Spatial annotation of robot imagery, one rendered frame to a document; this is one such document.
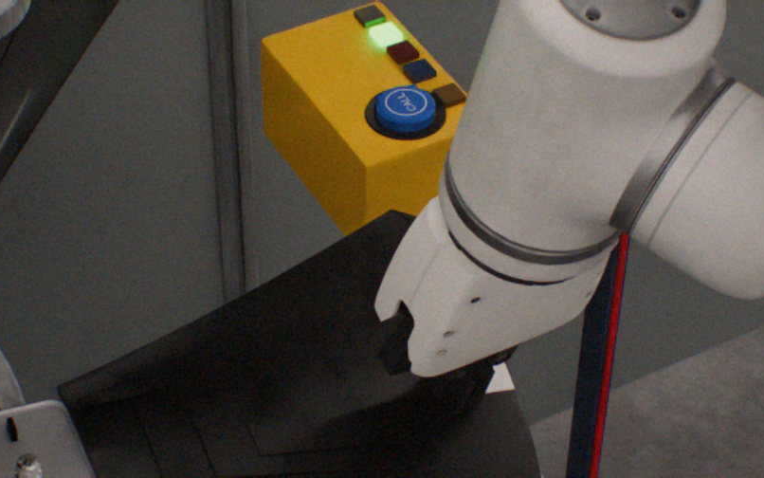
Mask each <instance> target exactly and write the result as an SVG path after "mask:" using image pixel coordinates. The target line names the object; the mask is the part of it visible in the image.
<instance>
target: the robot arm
mask: <svg viewBox="0 0 764 478"><path fill-rule="evenodd" d="M725 19H726V1H725V0H500V3H499V6H498V9H497V12H496V15H495V18H494V21H493V23H492V26H491V28H490V31H489V34H488V37H487V40H486V43H485V46H484V49H483V52H482V56H481V58H480V61H479V64H478V67H477V70H476V73H475V76H474V79H473V82H472V84H471V87H470V90H469V92H468V95H467V98H466V101H465V104H464V109H463V112H462V114H461V117H460V120H459V123H458V126H457V128H456V131H455V134H454V137H453V139H452V141H451V144H450V147H449V150H448V153H447V155H446V160H445V163H444V166H443V169H442V172H441V175H440V179H439V191H438V193H439V195H438V196H436V197H435V198H433V199H432V200H430V201H429V203H428V204H427V205H426V206H425V208H424V209H423V210H422V211H421V212H420V214H419V215H418V216H417V218H416V219H415V221H414V222H413V223H412V225H411V226H410V228H409V230H408V231H407V233H406V235H405V236H404V238H403V240H402V241H401V243H400V245H399V247H398V249H397V251H396V252H395V254H394V255H393V258H392V260H391V263H390V265H389V267H388V269H387V272H386V274H385V276H384V278H383V281H382V284H381V286H380V288H379V290H378V293H377V296H376V300H375V305H374V308H375V310H376V312H377V315H378V317H379V319H380V321H384V320H386V319H389V318H391V317H394V316H397V315H399V314H402V315H403V316H404V317H403V318H402V320H401V321H400V322H399V323H398V325H397V326H396V328H395V329H394V331H393V332H392V334H391V336H390V337H389V338H388V340H387V341H386V343H385V344H384V346H383V347H382V349H381V350H380V352H379V353H378V357H379V359H380V361H381V362H382V364H383V366H384V368H385V369H386V371H387V373H388V375H389V376H395V375H399V374H402V373H406V372H409V371H411V372H412V373H414V374H415V375H418V376H421V377H425V380H426V383H427V386H428V387H429V389H430V391H431V393H432V394H433V396H434V397H435V398H437V399H439V398H442V399H443V401H444V403H445V404H446V406H447V408H448V410H449V411H450V412H451V414H452V415H455V414H459V413H461V412H462V411H463V409H464V407H465V406H466V407H468V408H474V407H476V406H479V405H480V404H481V403H482V399H483V397H484V395H485V393H486V390H487V388H488V386H489V384H490V382H491V380H492V377H493V375H494V374H495V370H494V368H493V367H494V366H497V365H500V364H502V363H504V362H505V361H507V360H508V359H509V358H511V357H512V355H513V354H514V352H515V351H516V349H517V348H518V346H519V344H520V343H521V342H524V341H526V340H529V339H532V338H534V337H536V336H539V335H541V334H544V333H546V332H548V331H551V330H553V329H555V328H557V327H558V326H561V325H563V324H564V323H566V322H569V321H571V320H572V319H574V318H575V317H577V316H578V315H579V314H580V313H581V312H582V310H583V309H584V308H585V306H586V305H587V303H588V302H589V300H590V299H591V296H592V294H593V293H594V291H595V289H596V288H597V286H598V283H599V281H600V279H601V277H602V274H603V272H604V269H605V267H606V264H607V261H608V259H609V254H610V252H611V251H612V250H613V249H614V247H615V246H616V245H617V243H618V241H619V239H618V238H619V236H620V234H621V232H623V233H624V234H626V235H628V236H629V237H630V238H632V239H633V240H635V241H636V242H638V243H639V244H641V245H642V246H644V247H645V248H647V249H649V250H650V251H651V252H653V253H654V254H656V255H657V256H659V257H660V258H662V259H663V260H665V261H666V262H668V263H669V264H670V265H672V266H673V267H675V268H676V269H678V270H680V271H681V272H683V273H684V274H686V275H687V276H689V277H691V278H692V279H694V280H695V281H697V282H699V283H700V284H702V285H705V286H707V287H709V288H711V289H713V290H715V291H717V292H718V293H720V294H722V295H725V296H728V297H731V298H734V299H740V300H754V299H758V298H761V297H764V96H762V95H760V94H758V93H756V92H754V91H753V90H752V89H750V88H748V87H747V86H745V85H744V84H742V83H740V82H739V81H737V80H735V79H734V78H733V77H731V76H730V75H729V74H727V73H726V72H725V71H724V70H723V69H722V68H721V67H719V65H718V64H717V63H716V62H715V60H714V59H713V57H712V54H713V52H714V50H715V48H716V46H717V44H718V42H719V39H720V36H721V34H722V32H723V28H724V24H725Z"/></svg>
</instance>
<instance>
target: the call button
mask: <svg viewBox="0 0 764 478"><path fill-rule="evenodd" d="M435 108H436V107H435V101H434V99H433V98H432V97H431V96H430V95H429V93H427V92H426V91H424V90H422V89H420V88H418V87H417V86H416V85H415V84H411V85H408V86H397V87H394V88H392V89H389V90H387V91H385V92H384V93H383V94H381V95H379V96H377V102H376V117H377V120H378V121H379V123H380V124H381V125H383V126H384V127H386V128H388V129H391V130H393V131H397V132H416V131H420V130H423V129H425V128H427V127H429V126H430V125H431V123H433V121H434V119H435Z"/></svg>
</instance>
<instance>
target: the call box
mask: <svg viewBox="0 0 764 478"><path fill-rule="evenodd" d="M370 5H376V6H377V7H378V8H379V9H380V10H381V11H382V12H383V13H384V14H385V15H386V22H385V23H383V24H386V23H388V22H392V23H393V24H394V25H395V26H396V27H397V28H398V30H399V31H400V32H401V33H402V34H403V39H402V41H405V40H409V42H410V43H411V44H412V45H413V46H414V47H415V48H416V49H417V50H418V51H419V53H420V56H419V59H417V60H414V61H411V62H408V63H405V64H409V63H412V62H415V61H418V60H421V59H426V60H427V61H428V62H429V63H430V64H431V65H432V66H433V68H434V69H435V70H436V71H437V77H436V78H433V79H430V80H427V81H425V82H422V83H417V84H415V83H414V82H413V81H412V80H411V79H410V78H409V77H408V76H407V75H406V73H405V72H404V71H403V65H404V64H400V65H398V64H396V62H395V61H394V60H393V59H392V58H391V57H390V56H389V55H388V53H387V52H386V47H387V46H380V45H379V44H378V43H377V42H376V40H375V39H374V38H373V37H372V36H371V34H370V28H364V27H362V26H361V25H360V23H359V22H358V21H357V20H356V19H355V18H354V10H356V9H351V10H348V11H345V12H342V13H340V14H337V15H334V16H331V17H327V18H324V19H321V20H318V21H316V22H313V23H310V24H307V25H303V26H300V27H297V28H292V29H289V30H287V31H284V32H281V33H277V34H274V35H271V36H268V37H265V38H263V39H262V40H261V63H262V86H263V110H264V133H265V135H266V136H267V138H268V139H269V140H270V141H271V143H272V144H273V145H274V147H275V148H276V149H277V150H278V152H279V153H280V154H281V155H282V157H283V158H284V159H285V161H286V162H287V163H288V165H289V166H290V167H291V168H292V170H293V171H294V172H295V173H296V175H297V176H298V177H299V178H300V180H301V181H302V183H303V184H304V185H305V186H306V188H307V189H308V190H309V191H310V193H311V194H312V195H313V196H314V197H315V198H316V200H317V201H318V202H319V204H320V205H321V207H322V208H323V209H324V210H325V211H326V212H327V213H328V215H329V216H330V217H331V218H332V220H333V221H334V222H335V224H336V225H337V226H338V228H339V229H340V230H341V231H342V233H343V234H344V235H345V236H347V235H349V234H350V233H352V232H354V231H355V230H358V229H359V228H361V227H363V226H364V225H366V224H368V223H369V222H371V221H373V220H374V219H375V218H377V217H378V216H380V215H382V214H383V213H385V212H386V211H389V210H390V209H393V210H396V211H401V212H405V213H408V214H411V215H415V216H416V217H417V216H418V215H419V214H420V212H421V211H422V210H423V209H424V208H425V206H426V205H427V204H428V203H429V201H430V200H432V199H433V198H435V197H436V196H438V195H439V193H438V191H439V179H440V175H441V172H442V169H443V166H444V163H445V160H446V155H447V153H448V150H449V147H450V144H451V141H452V139H453V137H454V134H455V131H456V128H457V126H458V123H459V120H460V117H461V114H462V112H463V109H464V104H465V102H464V103H461V104H458V105H455V106H452V107H449V108H447V109H445V108H444V107H443V106H442V105H441V104H440V103H439V102H438V101H437V100H436V99H435V98H434V97H433V96H432V90H433V89H435V88H438V87H441V86H443V85H446V84H449V83H455V81H454V80H453V79H452V78H451V77H450V76H449V75H448V74H447V73H446V72H445V71H444V70H443V69H442V67H441V66H440V65H439V64H438V63H437V62H436V61H435V60H434V59H433V58H432V57H431V56H430V55H429V53H428V52H427V51H426V50H425V49H424V48H423V47H422V46H421V45H420V44H419V43H418V42H417V41H416V39H415V38H414V37H413V36H412V35H411V34H410V33H409V32H408V31H407V30H406V29H405V28H404V26H403V25H402V24H401V23H400V22H399V21H398V20H397V19H396V18H395V17H394V16H393V15H392V14H391V12H390V11H389V10H388V9H387V8H386V7H385V6H384V5H383V4H382V3H380V2H374V3H371V4H369V5H366V6H363V7H360V8H357V9H361V8H365V7H367V6H370ZM383 24H380V25H383ZM380 25H378V26H380ZM402 41H399V42H402ZM399 42H396V43H399ZM396 43H393V44H396ZM393 44H391V45H393ZM388 46H390V45H388ZM411 84H415V85H416V86H417V87H418V88H420V89H422V90H424V91H426V92H427V93H429V95H430V96H431V97H432V98H433V99H434V101H435V107H436V108H435V119H434V121H433V123H431V125H430V126H429V127H427V128H425V129H423V130H420V131H416V132H397V131H393V130H391V129H388V128H386V127H384V126H383V125H381V124H380V123H379V121H378V120H377V117H376V102H377V96H379V95H381V94H383V93H384V92H385V91H387V90H389V89H392V88H394V87H397V86H408V85H411ZM455 84H456V83H455ZM456 85H457V84H456ZM457 86H458V87H459V88H460V89H461V87H460V86H459V85H457ZM461 90H462V89H461ZM462 91H463V90H462ZM463 92H464V91H463ZM464 94H465V95H466V97H467V94H466V93H465V92H464Z"/></svg>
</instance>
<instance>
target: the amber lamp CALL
mask: <svg viewBox="0 0 764 478"><path fill-rule="evenodd" d="M432 96H433V97H434V98H435V99H436V100H437V101H438V102H439V103H440V104H441V105H442V106H443V107H444V108H445V109H447V108H449V107H452V106H455V105H458V104H461V103H464V102H465V101H466V95H465V94H464V92H463V91H462V90H461V89H460V88H459V87H458V86H457V85H456V84H455V83H449V84H446V85H443V86H441V87H438V88H435V89H433V90H432Z"/></svg>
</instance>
